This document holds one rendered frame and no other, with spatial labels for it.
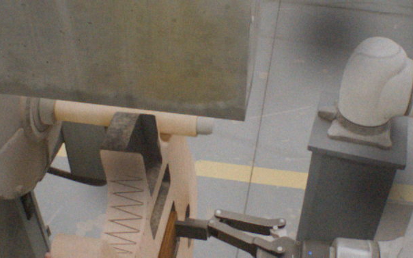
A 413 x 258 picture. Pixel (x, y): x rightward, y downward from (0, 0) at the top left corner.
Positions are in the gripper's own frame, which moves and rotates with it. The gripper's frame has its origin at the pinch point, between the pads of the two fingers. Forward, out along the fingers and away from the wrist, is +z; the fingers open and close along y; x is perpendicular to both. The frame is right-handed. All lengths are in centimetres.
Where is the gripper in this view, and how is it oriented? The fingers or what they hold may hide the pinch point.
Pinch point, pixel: (171, 251)
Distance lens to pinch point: 70.5
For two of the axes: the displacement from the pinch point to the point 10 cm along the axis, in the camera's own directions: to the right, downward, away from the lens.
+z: -9.8, -1.0, 1.5
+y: 1.8, -6.9, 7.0
